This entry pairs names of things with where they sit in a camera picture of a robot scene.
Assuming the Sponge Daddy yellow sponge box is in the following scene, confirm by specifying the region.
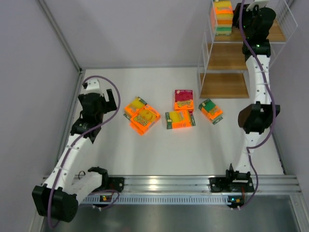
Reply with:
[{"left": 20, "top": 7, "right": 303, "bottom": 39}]
[{"left": 124, "top": 97, "right": 147, "bottom": 120}]

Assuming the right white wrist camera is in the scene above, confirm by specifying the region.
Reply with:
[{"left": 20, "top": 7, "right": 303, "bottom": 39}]
[{"left": 246, "top": 0, "right": 269, "bottom": 11}]

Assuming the white wire shelf frame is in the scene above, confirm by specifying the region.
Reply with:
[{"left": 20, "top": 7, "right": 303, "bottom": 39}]
[{"left": 197, "top": 0, "right": 298, "bottom": 99}]

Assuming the Scrub Daddy orange box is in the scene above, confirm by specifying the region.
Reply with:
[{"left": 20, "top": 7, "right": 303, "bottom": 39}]
[{"left": 130, "top": 105, "right": 161, "bottom": 135}]

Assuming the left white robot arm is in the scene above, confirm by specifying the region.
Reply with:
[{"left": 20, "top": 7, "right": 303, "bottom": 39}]
[{"left": 32, "top": 89, "right": 120, "bottom": 228}]

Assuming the aluminium mounting rail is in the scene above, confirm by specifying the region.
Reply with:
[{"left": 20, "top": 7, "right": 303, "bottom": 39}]
[{"left": 110, "top": 175, "right": 301, "bottom": 195}]

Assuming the yellow sponge pack green box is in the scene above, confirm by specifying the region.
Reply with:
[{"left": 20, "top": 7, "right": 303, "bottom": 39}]
[{"left": 210, "top": 0, "right": 234, "bottom": 35}]

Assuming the wooden shelf board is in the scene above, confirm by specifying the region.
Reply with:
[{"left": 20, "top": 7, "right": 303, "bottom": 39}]
[
  {"left": 214, "top": 20, "right": 286, "bottom": 43},
  {"left": 207, "top": 43, "right": 247, "bottom": 71},
  {"left": 199, "top": 73, "right": 249, "bottom": 99}
]

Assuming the corner aluminium frame post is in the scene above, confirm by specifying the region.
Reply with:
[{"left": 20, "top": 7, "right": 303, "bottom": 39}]
[{"left": 36, "top": 0, "right": 83, "bottom": 73}]

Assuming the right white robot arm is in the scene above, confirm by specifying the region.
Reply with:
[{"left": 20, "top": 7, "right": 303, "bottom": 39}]
[{"left": 227, "top": 0, "right": 281, "bottom": 181}]

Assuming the green sponge orange pack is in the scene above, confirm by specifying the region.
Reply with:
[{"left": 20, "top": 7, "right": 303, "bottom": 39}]
[{"left": 198, "top": 99, "right": 223, "bottom": 125}]

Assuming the pink Scrub Mommy box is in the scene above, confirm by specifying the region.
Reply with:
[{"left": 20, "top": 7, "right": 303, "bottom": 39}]
[{"left": 174, "top": 89, "right": 195, "bottom": 113}]

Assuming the slotted grey cable duct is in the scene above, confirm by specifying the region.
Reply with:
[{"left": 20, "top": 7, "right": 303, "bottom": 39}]
[{"left": 82, "top": 195, "right": 243, "bottom": 205}]

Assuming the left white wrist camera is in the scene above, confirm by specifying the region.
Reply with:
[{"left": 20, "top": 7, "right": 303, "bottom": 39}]
[{"left": 83, "top": 78, "right": 102, "bottom": 94}]

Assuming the top wooden shelf board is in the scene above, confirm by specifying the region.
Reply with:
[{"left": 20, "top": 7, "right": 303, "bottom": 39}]
[{"left": 214, "top": 20, "right": 286, "bottom": 43}]

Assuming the bottom wooden shelf board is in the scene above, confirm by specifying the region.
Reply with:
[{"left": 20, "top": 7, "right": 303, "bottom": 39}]
[{"left": 199, "top": 73, "right": 249, "bottom": 99}]

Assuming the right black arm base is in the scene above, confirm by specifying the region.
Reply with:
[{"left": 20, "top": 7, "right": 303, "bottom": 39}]
[{"left": 209, "top": 170, "right": 254, "bottom": 193}]

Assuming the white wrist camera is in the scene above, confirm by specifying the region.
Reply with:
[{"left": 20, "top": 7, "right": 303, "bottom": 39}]
[
  {"left": 83, "top": 78, "right": 102, "bottom": 94},
  {"left": 246, "top": 0, "right": 269, "bottom": 11}
]

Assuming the middle wooden shelf board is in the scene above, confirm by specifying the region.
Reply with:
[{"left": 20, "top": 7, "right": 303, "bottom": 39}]
[{"left": 207, "top": 43, "right": 247, "bottom": 71}]

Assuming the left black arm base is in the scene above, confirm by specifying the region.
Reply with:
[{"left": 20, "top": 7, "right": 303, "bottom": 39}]
[{"left": 107, "top": 177, "right": 125, "bottom": 192}]

